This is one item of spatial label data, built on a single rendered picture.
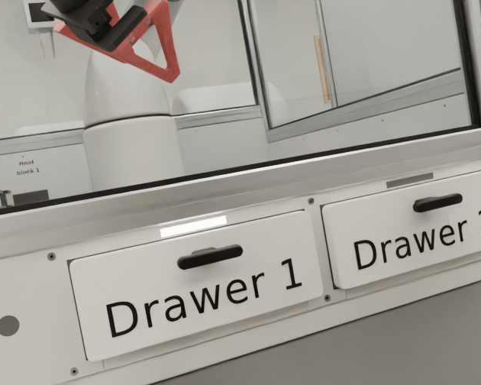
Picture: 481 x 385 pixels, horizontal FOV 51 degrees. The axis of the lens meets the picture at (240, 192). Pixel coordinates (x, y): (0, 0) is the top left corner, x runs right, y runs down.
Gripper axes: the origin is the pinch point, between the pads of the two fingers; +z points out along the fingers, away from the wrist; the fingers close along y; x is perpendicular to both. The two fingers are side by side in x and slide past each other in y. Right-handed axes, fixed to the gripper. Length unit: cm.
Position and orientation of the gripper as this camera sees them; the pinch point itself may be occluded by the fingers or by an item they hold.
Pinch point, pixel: (146, 63)
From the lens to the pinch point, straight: 54.2
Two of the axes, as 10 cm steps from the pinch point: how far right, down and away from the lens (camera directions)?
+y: -6.1, -3.7, 7.0
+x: -6.3, 7.6, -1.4
